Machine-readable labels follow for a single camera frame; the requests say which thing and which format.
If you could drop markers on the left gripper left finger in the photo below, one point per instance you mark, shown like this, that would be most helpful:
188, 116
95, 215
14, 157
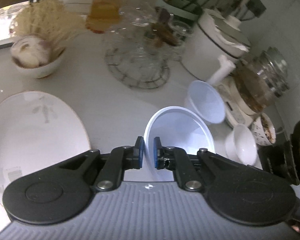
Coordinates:
117, 162

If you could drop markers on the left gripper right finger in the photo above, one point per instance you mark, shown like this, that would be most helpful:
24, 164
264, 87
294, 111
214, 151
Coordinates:
176, 159

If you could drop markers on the blue plastic bowl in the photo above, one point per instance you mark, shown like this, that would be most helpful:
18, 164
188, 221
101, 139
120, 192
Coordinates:
206, 102
179, 127

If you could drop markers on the small white ceramic bowl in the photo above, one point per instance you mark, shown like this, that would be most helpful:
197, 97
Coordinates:
240, 145

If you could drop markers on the white leaf-print plate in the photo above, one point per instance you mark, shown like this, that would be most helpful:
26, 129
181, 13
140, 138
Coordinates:
37, 130

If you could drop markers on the person's right hand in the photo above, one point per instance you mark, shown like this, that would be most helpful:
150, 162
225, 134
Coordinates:
295, 225

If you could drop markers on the white kettle base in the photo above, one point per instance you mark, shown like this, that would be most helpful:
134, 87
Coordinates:
237, 112

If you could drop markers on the patterned bowl with tea leaves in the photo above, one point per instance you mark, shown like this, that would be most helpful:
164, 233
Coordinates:
263, 130

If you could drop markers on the white electric cooker pot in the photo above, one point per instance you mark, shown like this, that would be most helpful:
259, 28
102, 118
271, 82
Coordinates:
214, 36

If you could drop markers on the dark metal wok pot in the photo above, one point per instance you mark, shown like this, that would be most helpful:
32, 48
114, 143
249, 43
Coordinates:
283, 160

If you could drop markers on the glass health kettle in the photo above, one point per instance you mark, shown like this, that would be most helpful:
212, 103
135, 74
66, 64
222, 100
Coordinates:
262, 80

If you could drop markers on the white bowl with vegetables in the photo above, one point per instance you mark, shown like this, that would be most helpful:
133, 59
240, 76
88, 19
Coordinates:
41, 71

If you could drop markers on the red-lid plastic jar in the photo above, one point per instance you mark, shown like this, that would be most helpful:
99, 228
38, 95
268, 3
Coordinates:
103, 14

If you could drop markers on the white drip tray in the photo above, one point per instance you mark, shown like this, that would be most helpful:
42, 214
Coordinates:
7, 15

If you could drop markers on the wire rack with glassware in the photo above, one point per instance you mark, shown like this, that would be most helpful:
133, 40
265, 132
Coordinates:
138, 49

